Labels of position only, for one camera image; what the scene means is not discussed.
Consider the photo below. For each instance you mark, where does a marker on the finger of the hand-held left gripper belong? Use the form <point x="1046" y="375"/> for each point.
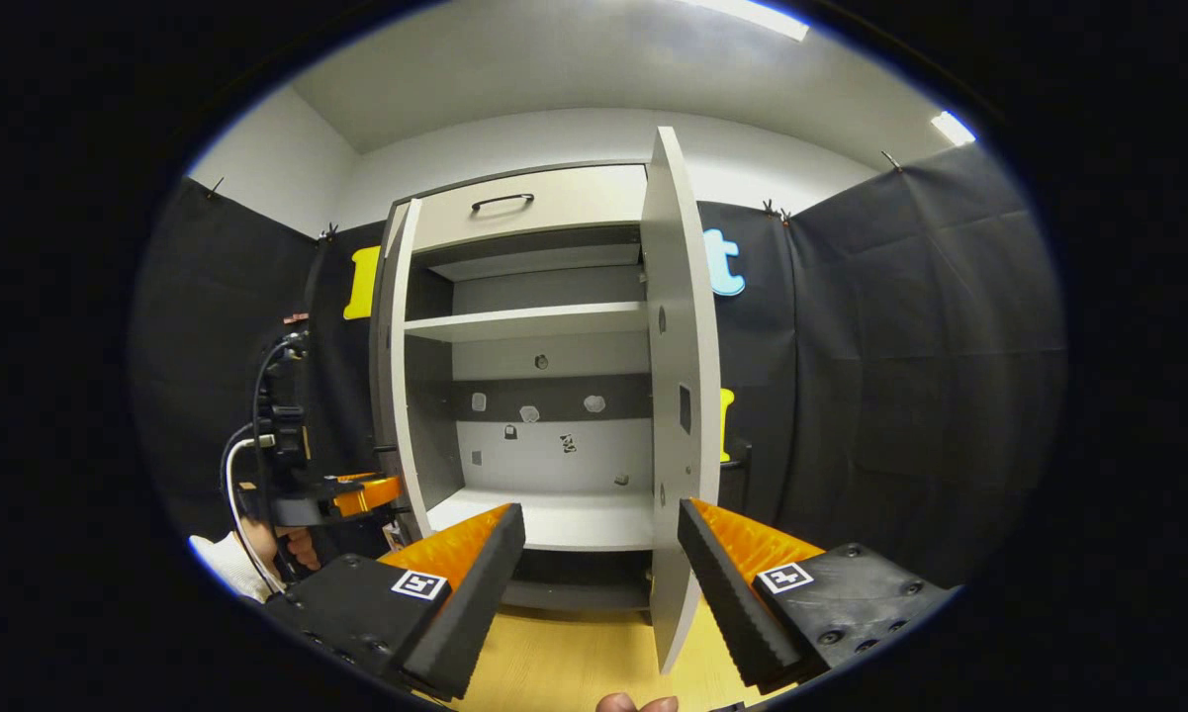
<point x="371" y="494"/>

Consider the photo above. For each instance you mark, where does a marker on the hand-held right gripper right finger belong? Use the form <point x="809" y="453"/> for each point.
<point x="727" y="603"/>

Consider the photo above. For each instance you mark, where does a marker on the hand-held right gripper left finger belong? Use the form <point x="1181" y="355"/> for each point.
<point x="470" y="603"/>

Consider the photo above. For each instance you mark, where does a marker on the white door with camera sticker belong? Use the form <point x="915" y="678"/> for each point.
<point x="394" y="396"/>

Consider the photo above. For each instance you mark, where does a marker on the white grey shoe cabinet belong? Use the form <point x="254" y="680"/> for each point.
<point x="554" y="455"/>

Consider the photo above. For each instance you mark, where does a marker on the white door with headphone sticker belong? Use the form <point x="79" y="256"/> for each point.
<point x="678" y="297"/>

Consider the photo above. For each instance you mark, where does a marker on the white cabinet shelf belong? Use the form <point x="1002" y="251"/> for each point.
<point x="574" y="519"/>
<point x="544" y="262"/>
<point x="534" y="321"/>

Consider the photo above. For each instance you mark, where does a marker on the white cabinet drawer front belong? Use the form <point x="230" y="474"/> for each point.
<point x="574" y="198"/>

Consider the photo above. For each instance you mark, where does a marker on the short ceiling light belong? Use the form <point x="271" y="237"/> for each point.
<point x="953" y="129"/>

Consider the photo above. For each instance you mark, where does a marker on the long ceiling light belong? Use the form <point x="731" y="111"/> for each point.
<point x="752" y="18"/>

